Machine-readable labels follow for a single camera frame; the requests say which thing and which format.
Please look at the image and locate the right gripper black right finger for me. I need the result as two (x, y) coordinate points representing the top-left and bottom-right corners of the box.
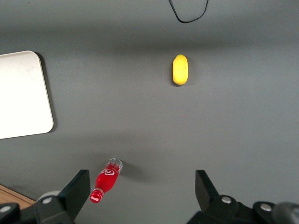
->
(195, 169), (255, 224)

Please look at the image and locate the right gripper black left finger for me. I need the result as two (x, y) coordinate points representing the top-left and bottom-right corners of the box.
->
(34, 169), (91, 224)

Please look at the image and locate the cream rectangular tray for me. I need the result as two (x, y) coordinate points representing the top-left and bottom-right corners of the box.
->
(0, 50), (54, 140)

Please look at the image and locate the red cola bottle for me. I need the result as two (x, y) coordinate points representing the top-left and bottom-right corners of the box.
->
(90, 158), (124, 204)

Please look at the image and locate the wooden drawer cabinet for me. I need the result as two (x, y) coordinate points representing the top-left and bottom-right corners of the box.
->
(0, 184), (33, 207)

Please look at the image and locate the dark grey table mat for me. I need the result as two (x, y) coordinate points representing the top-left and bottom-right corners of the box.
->
(0, 0), (299, 224)

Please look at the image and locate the yellow lemon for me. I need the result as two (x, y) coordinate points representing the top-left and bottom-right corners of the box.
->
(172, 54), (189, 86)

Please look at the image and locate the black looped cable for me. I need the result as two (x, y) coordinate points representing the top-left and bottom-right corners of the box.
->
(168, 0), (210, 23)

